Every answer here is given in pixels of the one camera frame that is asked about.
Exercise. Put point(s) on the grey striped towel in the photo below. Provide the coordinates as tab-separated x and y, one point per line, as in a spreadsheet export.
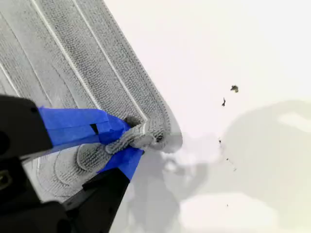
85	60

